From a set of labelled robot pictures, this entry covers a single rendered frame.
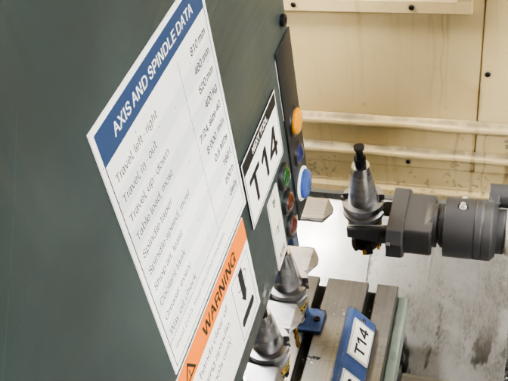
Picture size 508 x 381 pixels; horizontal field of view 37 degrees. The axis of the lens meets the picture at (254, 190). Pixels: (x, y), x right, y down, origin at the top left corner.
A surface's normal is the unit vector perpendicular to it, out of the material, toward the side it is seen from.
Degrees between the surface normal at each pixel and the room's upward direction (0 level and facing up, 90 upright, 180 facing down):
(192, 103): 90
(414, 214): 1
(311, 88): 90
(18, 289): 90
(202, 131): 90
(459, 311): 24
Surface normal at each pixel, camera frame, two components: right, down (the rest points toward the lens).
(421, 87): -0.27, 0.68
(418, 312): -0.23, -0.38
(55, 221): 0.95, 0.09
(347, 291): -0.14, -0.72
